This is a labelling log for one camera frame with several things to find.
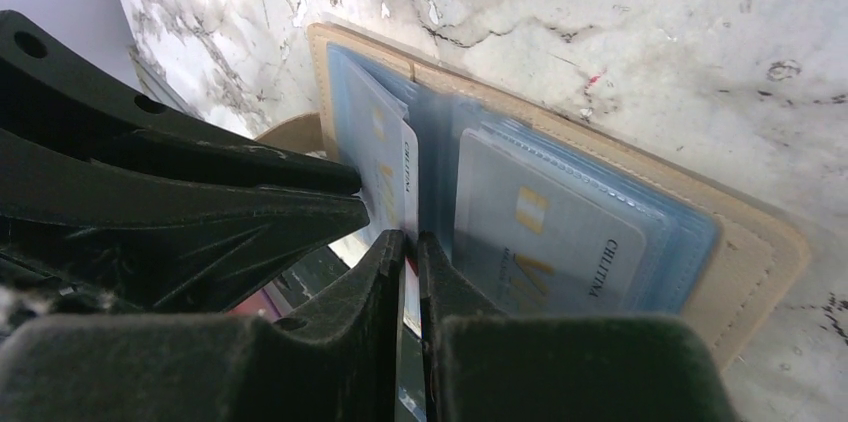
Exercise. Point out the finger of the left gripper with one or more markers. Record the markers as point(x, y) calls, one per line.
point(55, 98)
point(152, 223)

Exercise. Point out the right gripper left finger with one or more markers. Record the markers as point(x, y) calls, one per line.
point(331, 359)

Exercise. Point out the white card in sleeve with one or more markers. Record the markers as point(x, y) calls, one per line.
point(532, 244)

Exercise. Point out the silver card with stripe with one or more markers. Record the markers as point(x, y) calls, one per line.
point(370, 110)

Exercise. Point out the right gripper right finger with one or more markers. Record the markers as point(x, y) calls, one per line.
point(481, 364)

